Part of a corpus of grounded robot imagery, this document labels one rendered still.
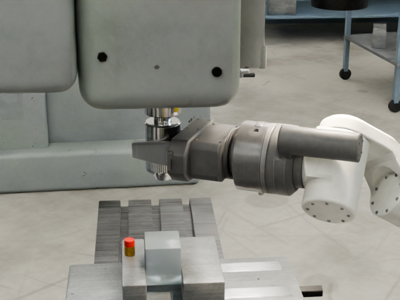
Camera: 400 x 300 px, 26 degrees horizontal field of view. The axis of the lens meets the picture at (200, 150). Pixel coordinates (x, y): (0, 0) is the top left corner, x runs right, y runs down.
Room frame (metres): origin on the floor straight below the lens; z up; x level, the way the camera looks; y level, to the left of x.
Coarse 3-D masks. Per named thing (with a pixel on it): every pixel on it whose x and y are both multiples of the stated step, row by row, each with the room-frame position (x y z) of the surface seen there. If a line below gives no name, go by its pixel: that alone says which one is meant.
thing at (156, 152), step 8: (136, 144) 1.04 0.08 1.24; (144, 144) 1.03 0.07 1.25; (152, 144) 1.03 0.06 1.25; (160, 144) 1.03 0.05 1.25; (168, 144) 1.02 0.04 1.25; (136, 152) 1.04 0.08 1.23; (144, 152) 1.03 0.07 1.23; (152, 152) 1.03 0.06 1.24; (160, 152) 1.03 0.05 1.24; (144, 160) 1.04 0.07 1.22; (152, 160) 1.03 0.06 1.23; (160, 160) 1.03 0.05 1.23
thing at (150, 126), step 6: (150, 120) 1.06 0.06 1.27; (174, 120) 1.06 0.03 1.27; (150, 126) 1.04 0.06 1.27; (156, 126) 1.04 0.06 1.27; (162, 126) 1.04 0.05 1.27; (168, 126) 1.04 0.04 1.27; (174, 126) 1.04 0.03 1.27; (180, 126) 1.06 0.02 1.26; (150, 132) 1.04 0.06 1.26; (156, 132) 1.04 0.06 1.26; (162, 132) 1.04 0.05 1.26; (168, 132) 1.04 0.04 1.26
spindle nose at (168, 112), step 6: (144, 108) 1.05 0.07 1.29; (150, 108) 1.04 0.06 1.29; (156, 108) 1.04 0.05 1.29; (162, 108) 1.04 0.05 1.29; (168, 108) 1.04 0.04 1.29; (180, 108) 1.06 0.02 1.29; (150, 114) 1.04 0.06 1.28; (156, 114) 1.04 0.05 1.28; (162, 114) 1.04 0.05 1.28; (168, 114) 1.04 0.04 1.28; (174, 114) 1.04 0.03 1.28
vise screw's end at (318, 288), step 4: (300, 288) 1.18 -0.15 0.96; (304, 288) 1.18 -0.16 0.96; (308, 288) 1.18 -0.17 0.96; (312, 288) 1.18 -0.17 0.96; (316, 288) 1.18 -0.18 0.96; (320, 288) 1.18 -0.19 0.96; (304, 292) 1.17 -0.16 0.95; (308, 292) 1.17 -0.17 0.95; (312, 292) 1.17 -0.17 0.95; (316, 292) 1.17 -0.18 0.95; (320, 292) 1.17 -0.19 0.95; (304, 296) 1.17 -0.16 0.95; (308, 296) 1.17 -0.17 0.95; (312, 296) 1.17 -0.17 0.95; (316, 296) 1.17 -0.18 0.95
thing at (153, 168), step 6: (174, 132) 1.04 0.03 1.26; (150, 138) 1.04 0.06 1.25; (156, 138) 1.04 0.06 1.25; (162, 138) 1.04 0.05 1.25; (168, 138) 1.04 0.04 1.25; (150, 162) 1.04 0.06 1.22; (150, 168) 1.04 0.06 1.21; (156, 168) 1.04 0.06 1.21; (162, 168) 1.04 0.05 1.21; (156, 174) 1.04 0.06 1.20; (162, 174) 1.04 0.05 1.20
